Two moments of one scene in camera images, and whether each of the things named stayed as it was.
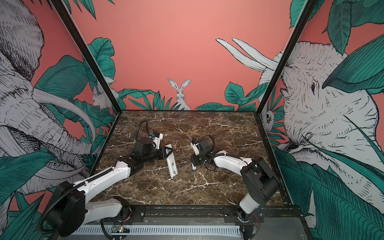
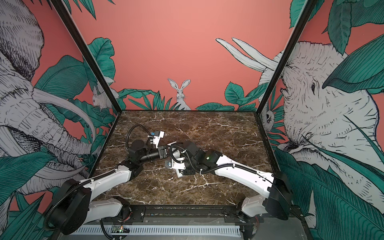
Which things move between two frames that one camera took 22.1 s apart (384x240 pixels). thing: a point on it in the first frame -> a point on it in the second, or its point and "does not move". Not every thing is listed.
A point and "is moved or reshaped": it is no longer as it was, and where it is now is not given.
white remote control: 171,162 is moved or reshaped
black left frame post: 65,16 does not move
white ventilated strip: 163,230 does not move
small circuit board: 120,229 does not move
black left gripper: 163,152 -> 163,149
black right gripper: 195,161 -> 187,173
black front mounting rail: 267,214 does not move
